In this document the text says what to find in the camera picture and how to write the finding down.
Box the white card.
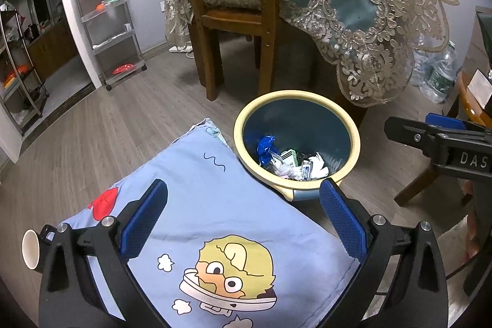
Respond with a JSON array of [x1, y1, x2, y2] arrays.
[[469, 69, 492, 103]]

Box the orange items on rack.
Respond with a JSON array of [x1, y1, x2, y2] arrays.
[[4, 65, 30, 87]]

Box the grey rolling cart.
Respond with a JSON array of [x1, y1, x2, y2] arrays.
[[72, 0, 147, 90]]

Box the person's right hand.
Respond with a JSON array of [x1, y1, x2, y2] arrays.
[[462, 180, 481, 263]]

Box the white printed wrapper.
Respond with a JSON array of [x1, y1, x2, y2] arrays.
[[269, 163, 298, 181]]

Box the blue bin with cream rim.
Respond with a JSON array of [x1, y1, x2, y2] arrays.
[[234, 90, 361, 202]]

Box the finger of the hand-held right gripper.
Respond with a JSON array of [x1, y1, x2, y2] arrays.
[[384, 116, 451, 156], [425, 113, 492, 135]]

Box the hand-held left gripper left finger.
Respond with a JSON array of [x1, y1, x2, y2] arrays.
[[38, 178, 170, 328]]

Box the wooden side table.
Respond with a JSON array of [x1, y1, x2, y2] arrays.
[[395, 70, 492, 206]]

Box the clear water bottle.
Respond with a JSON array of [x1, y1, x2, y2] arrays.
[[413, 32, 450, 63], [420, 44, 460, 105]]

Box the wooden kitchen counter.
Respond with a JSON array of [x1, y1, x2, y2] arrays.
[[27, 21, 79, 79]]

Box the blue wet wipes packet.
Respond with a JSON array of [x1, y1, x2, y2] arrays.
[[257, 135, 277, 165]]

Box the black mug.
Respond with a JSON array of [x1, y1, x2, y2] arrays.
[[22, 224, 58, 273]]

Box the white tissue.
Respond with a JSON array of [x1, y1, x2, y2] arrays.
[[307, 153, 330, 179]]

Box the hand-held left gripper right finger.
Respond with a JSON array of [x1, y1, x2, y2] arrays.
[[319, 177, 449, 328]]

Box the white power strip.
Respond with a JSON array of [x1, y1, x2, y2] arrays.
[[169, 45, 195, 58]]

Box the wooden chair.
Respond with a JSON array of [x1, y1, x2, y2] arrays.
[[169, 0, 285, 102]]

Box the blue cartoon tablecloth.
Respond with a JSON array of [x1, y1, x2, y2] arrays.
[[58, 118, 362, 328]]

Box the white striped box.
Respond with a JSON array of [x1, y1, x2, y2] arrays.
[[280, 148, 301, 168]]

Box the metal kitchen shelf rack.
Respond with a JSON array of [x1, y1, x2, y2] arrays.
[[0, 1, 50, 136]]

